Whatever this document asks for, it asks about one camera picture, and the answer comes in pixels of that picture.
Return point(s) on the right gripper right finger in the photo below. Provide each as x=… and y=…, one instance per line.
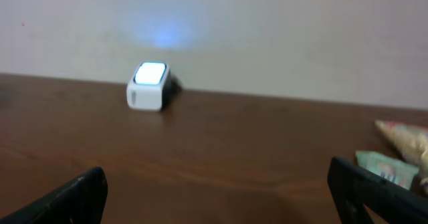
x=354, y=189

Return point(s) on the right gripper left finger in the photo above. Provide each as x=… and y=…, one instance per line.
x=81, y=200

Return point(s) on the teal wet wipes pack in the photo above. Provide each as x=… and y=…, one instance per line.
x=393, y=170

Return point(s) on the cream snack bag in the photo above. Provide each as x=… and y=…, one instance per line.
x=410, y=141

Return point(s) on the white barcode scanner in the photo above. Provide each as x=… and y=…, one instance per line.
x=149, y=86

